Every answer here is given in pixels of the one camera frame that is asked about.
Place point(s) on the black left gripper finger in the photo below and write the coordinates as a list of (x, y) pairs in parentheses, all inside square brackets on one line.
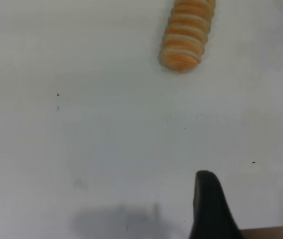
[(211, 211)]

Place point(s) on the ridged golden bread roll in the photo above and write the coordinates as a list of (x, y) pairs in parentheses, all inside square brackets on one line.
[(186, 37)]

